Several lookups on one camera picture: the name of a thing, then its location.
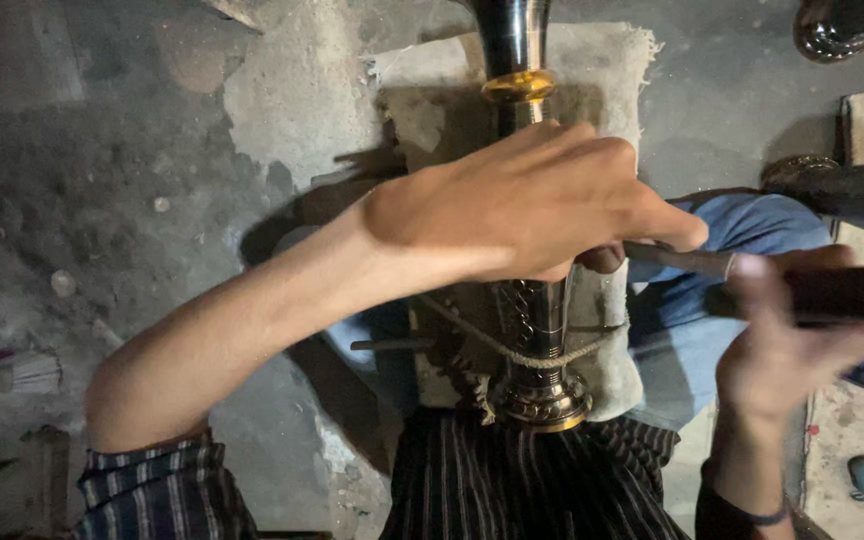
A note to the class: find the dark glossy metal vessel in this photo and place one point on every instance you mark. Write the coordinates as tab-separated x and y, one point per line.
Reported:
837	30

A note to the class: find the engraved metal vase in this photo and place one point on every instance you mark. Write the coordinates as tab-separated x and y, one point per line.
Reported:
541	345

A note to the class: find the blue cloth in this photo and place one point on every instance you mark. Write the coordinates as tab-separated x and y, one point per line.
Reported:
739	225

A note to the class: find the beige frayed cloth pad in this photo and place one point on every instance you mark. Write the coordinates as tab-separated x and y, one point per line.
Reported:
604	82

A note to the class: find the person's right hand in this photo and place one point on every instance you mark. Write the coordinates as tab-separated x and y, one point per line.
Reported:
769	367

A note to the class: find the dark striped shirt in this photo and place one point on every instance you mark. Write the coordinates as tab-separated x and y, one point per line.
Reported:
522	487

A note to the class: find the thin metal rod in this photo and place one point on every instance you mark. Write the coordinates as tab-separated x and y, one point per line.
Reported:
391	344

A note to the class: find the dark wristband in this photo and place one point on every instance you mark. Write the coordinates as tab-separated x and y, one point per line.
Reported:
768	517

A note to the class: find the metal chisel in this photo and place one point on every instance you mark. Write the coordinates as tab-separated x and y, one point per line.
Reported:
683	260

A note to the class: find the person's right fingers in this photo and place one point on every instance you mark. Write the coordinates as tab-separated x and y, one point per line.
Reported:
758	289

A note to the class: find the dark ornate metal piece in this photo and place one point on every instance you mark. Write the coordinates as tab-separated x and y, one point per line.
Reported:
829	187

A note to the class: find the small brush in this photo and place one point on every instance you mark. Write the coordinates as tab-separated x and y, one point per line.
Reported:
19	373

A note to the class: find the person's left hand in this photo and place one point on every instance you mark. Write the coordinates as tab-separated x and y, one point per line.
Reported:
507	210

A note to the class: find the wooden scraps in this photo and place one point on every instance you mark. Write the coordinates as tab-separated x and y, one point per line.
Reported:
34	480

